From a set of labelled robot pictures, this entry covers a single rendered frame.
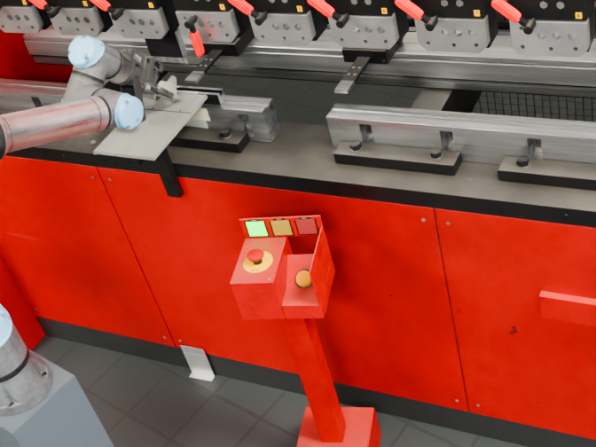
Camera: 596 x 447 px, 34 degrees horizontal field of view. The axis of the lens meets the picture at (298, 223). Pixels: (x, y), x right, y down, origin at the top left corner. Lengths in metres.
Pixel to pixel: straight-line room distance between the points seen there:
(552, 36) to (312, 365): 1.02
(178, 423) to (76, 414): 0.86
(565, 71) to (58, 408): 1.38
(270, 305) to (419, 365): 0.56
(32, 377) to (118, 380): 1.13
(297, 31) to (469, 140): 0.45
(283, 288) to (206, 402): 0.89
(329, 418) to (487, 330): 0.49
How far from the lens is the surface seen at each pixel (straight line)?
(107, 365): 3.33
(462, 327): 2.46
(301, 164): 2.35
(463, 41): 2.05
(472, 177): 2.20
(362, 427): 2.72
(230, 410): 3.03
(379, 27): 2.11
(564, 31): 1.97
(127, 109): 2.13
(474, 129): 2.19
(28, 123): 2.01
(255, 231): 2.31
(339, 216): 2.34
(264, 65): 2.68
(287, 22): 2.19
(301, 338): 2.39
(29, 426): 2.17
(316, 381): 2.51
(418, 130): 2.24
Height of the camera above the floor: 2.23
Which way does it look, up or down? 38 degrees down
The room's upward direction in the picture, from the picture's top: 16 degrees counter-clockwise
